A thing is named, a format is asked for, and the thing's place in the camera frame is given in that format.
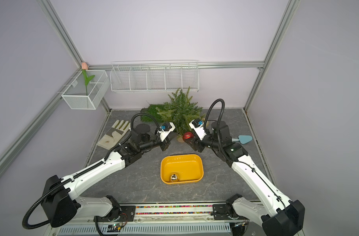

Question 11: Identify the red ribbed ball ornament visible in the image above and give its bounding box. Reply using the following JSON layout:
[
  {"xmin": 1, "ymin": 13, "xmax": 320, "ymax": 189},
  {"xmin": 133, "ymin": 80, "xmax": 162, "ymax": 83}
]
[{"xmin": 182, "ymin": 132, "xmax": 194, "ymax": 141}]

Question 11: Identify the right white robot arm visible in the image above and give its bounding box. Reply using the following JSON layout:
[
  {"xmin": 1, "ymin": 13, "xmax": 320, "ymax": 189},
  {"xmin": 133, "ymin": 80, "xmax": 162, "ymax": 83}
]
[{"xmin": 183, "ymin": 98, "xmax": 305, "ymax": 236}]

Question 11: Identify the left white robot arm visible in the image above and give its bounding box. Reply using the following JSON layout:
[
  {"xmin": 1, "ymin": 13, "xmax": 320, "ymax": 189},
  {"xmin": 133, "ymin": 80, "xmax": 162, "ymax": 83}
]
[{"xmin": 22, "ymin": 113, "xmax": 175, "ymax": 230}]

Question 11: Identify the small green christmas tree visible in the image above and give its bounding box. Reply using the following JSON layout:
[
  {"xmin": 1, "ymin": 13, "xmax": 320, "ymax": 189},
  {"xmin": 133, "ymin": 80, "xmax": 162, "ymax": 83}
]
[{"xmin": 156, "ymin": 87, "xmax": 205, "ymax": 137}]

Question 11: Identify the yellow plastic tray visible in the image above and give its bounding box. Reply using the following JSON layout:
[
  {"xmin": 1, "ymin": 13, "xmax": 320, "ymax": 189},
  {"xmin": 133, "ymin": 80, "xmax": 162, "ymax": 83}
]
[{"xmin": 160, "ymin": 154, "xmax": 204, "ymax": 185}]

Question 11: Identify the cream and green work glove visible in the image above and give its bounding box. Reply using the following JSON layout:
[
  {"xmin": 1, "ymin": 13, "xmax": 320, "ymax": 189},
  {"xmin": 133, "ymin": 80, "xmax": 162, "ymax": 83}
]
[{"xmin": 97, "ymin": 120, "xmax": 131, "ymax": 150}]

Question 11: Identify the green artificial grass mat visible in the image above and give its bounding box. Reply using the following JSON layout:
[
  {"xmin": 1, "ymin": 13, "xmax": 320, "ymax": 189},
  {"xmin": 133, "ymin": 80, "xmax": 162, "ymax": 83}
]
[{"xmin": 140, "ymin": 104, "xmax": 167, "ymax": 124}]

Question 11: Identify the silver ball ornament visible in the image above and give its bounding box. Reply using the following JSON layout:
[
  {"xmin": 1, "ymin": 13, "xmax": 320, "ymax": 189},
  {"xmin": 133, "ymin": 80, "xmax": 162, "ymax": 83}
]
[{"xmin": 169, "ymin": 173, "xmax": 179, "ymax": 183}]

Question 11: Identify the teal garden trowel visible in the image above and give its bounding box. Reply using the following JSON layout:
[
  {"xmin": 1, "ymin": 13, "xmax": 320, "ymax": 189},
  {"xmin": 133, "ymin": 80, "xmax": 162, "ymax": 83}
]
[{"xmin": 232, "ymin": 135, "xmax": 253, "ymax": 145}]

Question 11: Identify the small white mesh basket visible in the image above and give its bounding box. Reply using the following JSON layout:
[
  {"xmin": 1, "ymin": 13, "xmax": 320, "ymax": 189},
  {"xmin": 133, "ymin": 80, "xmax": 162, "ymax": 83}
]
[{"xmin": 61, "ymin": 70, "xmax": 110, "ymax": 110}]

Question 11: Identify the pink artificial tulip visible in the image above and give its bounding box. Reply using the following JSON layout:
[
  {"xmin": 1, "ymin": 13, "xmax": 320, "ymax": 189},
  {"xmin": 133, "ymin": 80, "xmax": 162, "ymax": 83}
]
[{"xmin": 82, "ymin": 62, "xmax": 95, "ymax": 95}]

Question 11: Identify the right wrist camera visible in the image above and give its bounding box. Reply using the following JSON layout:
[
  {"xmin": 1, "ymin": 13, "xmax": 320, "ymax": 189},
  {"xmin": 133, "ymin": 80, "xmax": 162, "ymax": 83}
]
[{"xmin": 189, "ymin": 118, "xmax": 207, "ymax": 140}]

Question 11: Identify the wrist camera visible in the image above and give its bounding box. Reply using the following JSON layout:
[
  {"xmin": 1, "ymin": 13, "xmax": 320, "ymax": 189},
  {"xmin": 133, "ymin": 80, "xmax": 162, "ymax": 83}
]
[
  {"xmin": 189, "ymin": 118, "xmax": 207, "ymax": 140},
  {"xmin": 157, "ymin": 122, "xmax": 175, "ymax": 142}
]

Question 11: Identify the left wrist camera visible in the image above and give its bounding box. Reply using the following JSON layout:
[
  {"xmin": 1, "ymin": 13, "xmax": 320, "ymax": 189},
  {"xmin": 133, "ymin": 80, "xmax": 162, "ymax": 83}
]
[{"xmin": 157, "ymin": 122, "xmax": 175, "ymax": 142}]

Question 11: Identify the long white wire basket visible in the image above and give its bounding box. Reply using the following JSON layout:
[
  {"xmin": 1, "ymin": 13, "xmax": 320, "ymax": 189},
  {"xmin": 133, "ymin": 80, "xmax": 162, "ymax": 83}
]
[{"xmin": 110, "ymin": 60, "xmax": 200, "ymax": 92}]

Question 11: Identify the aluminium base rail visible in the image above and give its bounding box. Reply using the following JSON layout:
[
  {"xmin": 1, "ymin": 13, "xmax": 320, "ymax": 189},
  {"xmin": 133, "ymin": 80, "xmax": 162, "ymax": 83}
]
[{"xmin": 45, "ymin": 202, "xmax": 269, "ymax": 236}]

